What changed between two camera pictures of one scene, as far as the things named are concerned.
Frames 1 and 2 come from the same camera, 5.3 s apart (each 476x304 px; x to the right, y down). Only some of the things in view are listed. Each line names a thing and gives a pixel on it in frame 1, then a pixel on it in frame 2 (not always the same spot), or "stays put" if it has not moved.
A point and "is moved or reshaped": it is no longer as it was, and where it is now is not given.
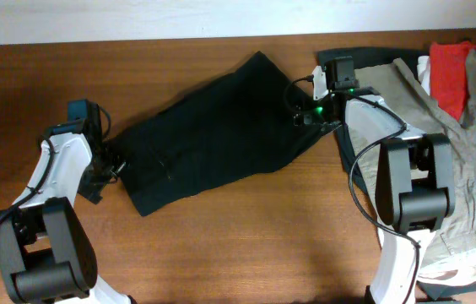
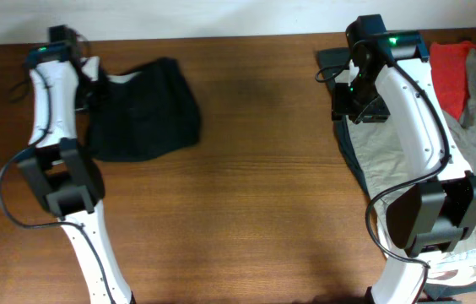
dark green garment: [340, 66] stays put
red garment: [448, 70] stays put
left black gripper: [93, 183] -> [88, 102]
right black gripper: [307, 117] -> [340, 105]
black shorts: [229, 118] is moved or reshaped
